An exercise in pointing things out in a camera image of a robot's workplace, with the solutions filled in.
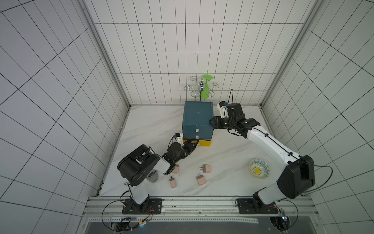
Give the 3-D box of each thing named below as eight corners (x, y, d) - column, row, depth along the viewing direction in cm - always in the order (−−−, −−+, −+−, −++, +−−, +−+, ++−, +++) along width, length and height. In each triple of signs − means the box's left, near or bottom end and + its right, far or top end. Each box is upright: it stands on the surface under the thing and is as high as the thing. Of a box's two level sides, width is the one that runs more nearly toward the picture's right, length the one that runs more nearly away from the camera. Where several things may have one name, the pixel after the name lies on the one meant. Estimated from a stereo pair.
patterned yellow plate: (245, 168, 87) (247, 166, 84) (252, 157, 92) (254, 154, 89) (264, 182, 82) (267, 180, 79) (270, 169, 87) (273, 167, 84)
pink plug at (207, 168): (200, 172, 87) (200, 171, 85) (199, 166, 89) (200, 164, 87) (211, 172, 87) (211, 171, 85) (210, 166, 89) (210, 164, 87)
